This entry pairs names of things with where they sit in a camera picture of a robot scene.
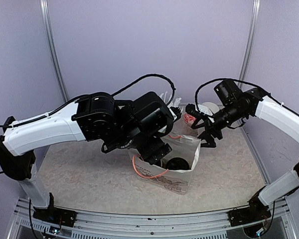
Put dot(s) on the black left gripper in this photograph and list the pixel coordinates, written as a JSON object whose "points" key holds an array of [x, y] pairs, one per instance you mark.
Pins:
{"points": [[148, 153]]}

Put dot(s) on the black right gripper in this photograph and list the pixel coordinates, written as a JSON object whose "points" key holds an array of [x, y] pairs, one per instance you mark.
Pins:
{"points": [[210, 126]]}

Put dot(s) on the black coffee cup lid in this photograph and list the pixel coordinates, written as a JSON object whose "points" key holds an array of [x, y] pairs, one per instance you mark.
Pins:
{"points": [[177, 163]]}

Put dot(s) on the white paper takeout bag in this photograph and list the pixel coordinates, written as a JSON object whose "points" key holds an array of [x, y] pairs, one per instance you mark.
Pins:
{"points": [[175, 170]]}

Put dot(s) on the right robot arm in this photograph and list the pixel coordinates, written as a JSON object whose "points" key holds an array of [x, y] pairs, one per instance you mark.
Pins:
{"points": [[239, 105]]}

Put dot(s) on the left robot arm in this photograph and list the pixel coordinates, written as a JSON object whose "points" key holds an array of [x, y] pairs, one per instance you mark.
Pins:
{"points": [[120, 124]]}

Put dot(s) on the red patterned bowl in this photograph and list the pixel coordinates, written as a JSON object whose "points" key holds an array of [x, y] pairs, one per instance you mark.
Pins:
{"points": [[189, 119]]}

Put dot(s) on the stack of white paper cups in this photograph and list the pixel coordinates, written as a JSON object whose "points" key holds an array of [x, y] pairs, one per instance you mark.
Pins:
{"points": [[210, 108]]}

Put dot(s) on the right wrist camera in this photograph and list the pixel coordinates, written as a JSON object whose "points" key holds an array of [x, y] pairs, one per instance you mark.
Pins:
{"points": [[191, 110]]}

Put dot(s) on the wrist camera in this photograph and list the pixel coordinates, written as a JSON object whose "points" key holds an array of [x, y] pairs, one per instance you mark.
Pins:
{"points": [[191, 110], [176, 112]]}

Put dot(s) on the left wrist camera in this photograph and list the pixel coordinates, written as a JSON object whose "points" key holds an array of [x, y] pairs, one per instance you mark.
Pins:
{"points": [[176, 112]]}

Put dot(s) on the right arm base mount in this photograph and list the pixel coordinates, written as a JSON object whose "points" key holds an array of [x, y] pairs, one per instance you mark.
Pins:
{"points": [[255, 211]]}

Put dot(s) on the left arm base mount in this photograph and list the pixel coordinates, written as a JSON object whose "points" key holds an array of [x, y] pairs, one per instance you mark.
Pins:
{"points": [[55, 215]]}

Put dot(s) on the front aluminium frame rail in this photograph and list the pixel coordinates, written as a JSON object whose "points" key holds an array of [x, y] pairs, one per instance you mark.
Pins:
{"points": [[207, 225]]}

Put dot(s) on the right aluminium corner post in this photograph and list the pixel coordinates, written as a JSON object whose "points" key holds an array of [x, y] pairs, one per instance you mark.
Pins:
{"points": [[250, 39]]}

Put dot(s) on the aluminium corner post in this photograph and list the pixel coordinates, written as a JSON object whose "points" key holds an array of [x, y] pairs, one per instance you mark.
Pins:
{"points": [[250, 39], [52, 48]]}

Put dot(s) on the left aluminium corner post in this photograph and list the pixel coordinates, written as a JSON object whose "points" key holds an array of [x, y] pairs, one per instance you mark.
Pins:
{"points": [[52, 48]]}

